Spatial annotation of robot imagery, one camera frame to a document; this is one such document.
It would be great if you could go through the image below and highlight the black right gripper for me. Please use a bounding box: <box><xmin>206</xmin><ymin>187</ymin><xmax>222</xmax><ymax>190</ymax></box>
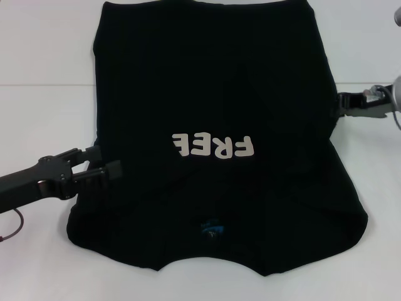
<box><xmin>331</xmin><ymin>90</ymin><xmax>395</xmax><ymax>120</ymax></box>

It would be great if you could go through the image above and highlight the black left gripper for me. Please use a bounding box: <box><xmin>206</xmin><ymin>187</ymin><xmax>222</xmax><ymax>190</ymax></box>
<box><xmin>0</xmin><ymin>145</ymin><xmax>123</xmax><ymax>215</ymax></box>

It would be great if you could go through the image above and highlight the black shirt with FREE print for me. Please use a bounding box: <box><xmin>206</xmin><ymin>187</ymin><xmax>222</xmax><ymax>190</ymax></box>
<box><xmin>66</xmin><ymin>0</ymin><xmax>369</xmax><ymax>277</ymax></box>

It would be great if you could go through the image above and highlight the silver right wrist connector plug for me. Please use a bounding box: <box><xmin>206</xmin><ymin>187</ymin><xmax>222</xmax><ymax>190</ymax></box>
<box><xmin>362</xmin><ymin>85</ymin><xmax>383</xmax><ymax>102</ymax></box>

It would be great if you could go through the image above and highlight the thin right wrist cable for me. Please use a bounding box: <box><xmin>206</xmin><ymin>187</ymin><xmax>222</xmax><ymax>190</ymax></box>
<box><xmin>390</xmin><ymin>109</ymin><xmax>401</xmax><ymax>131</ymax></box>

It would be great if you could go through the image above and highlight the thin wrist cable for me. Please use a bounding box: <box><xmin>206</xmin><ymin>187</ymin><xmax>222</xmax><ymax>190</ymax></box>
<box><xmin>390</xmin><ymin>109</ymin><xmax>401</xmax><ymax>131</ymax></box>
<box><xmin>0</xmin><ymin>208</ymin><xmax>25</xmax><ymax>243</ymax></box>

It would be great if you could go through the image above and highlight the thin left wrist cable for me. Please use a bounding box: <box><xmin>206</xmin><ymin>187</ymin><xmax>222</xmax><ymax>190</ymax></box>
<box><xmin>0</xmin><ymin>208</ymin><xmax>25</xmax><ymax>243</ymax></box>

